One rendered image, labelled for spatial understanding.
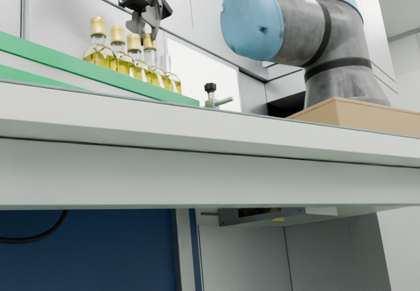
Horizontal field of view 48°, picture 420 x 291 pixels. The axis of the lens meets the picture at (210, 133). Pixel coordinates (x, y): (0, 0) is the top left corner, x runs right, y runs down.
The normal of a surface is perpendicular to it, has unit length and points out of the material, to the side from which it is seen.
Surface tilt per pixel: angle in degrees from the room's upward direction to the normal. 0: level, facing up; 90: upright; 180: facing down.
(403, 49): 90
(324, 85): 73
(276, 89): 90
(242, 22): 98
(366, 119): 90
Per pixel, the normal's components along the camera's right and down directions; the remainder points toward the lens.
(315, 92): -0.79, -0.37
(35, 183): 0.57, -0.28
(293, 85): -0.60, -0.16
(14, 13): 0.79, -0.24
